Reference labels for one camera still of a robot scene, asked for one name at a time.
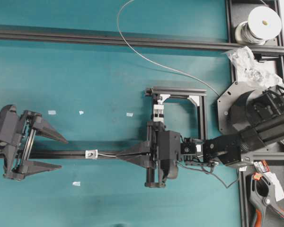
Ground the white labelled card packet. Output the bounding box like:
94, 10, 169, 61
253, 160, 284, 202

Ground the black aluminium rail lower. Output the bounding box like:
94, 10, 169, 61
0, 149, 284, 161

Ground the black aluminium rail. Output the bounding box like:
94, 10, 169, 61
0, 23, 284, 56
0, 149, 284, 161

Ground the black aluminium rail upper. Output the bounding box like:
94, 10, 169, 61
0, 23, 284, 56

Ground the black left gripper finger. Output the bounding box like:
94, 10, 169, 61
32, 117, 68, 144
14, 160, 62, 176

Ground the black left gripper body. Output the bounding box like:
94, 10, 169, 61
0, 105, 42, 181

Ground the silver metal fitting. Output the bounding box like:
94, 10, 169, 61
85, 149, 98, 159

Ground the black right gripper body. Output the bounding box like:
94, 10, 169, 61
144, 121, 181, 188

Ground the clear plastic bag of screws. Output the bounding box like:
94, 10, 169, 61
225, 46, 284, 88

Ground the white wire spool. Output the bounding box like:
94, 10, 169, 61
234, 6, 282, 45

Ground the thin grey steel wire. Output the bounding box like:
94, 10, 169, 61
97, 0, 221, 159

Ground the black square frame with brackets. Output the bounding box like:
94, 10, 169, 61
145, 87, 208, 140

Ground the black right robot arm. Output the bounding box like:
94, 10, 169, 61
116, 82, 284, 188

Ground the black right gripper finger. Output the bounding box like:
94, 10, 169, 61
117, 154, 157, 168
116, 140, 156, 157

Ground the orange grey spring clamp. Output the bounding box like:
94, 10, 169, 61
247, 173, 284, 227

